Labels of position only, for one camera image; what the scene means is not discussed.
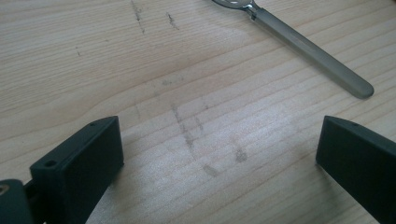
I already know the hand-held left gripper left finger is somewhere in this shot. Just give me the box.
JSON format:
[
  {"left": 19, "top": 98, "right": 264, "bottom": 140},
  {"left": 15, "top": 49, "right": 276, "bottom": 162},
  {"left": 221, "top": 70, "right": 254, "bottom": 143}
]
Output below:
[{"left": 29, "top": 116, "right": 125, "bottom": 224}]

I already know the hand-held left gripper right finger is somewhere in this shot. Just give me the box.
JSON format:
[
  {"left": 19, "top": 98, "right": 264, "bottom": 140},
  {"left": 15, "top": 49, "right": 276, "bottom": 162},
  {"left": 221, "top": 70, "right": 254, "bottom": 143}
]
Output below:
[{"left": 315, "top": 115, "right": 396, "bottom": 224}]

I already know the grey-handled metal spoon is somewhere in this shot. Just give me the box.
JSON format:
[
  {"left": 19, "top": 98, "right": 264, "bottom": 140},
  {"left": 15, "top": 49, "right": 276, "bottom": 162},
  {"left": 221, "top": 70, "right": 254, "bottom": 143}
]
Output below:
[{"left": 211, "top": 0, "right": 375, "bottom": 100}]

